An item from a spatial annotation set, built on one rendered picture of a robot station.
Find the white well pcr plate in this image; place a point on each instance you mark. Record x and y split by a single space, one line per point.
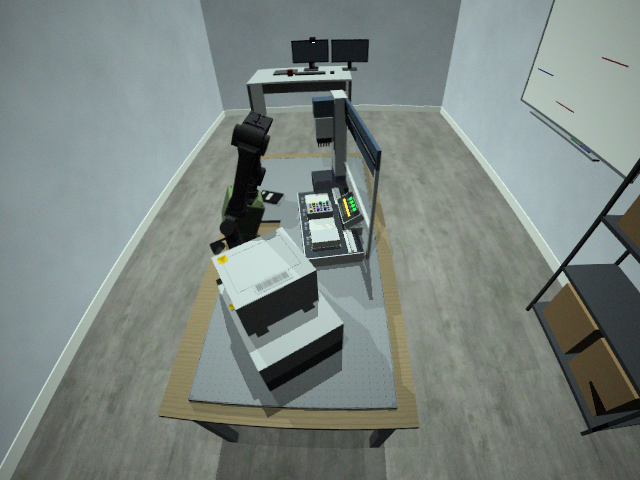
316 198

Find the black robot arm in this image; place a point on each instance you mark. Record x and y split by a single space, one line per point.
257 141

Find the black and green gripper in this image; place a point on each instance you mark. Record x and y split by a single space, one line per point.
239 238

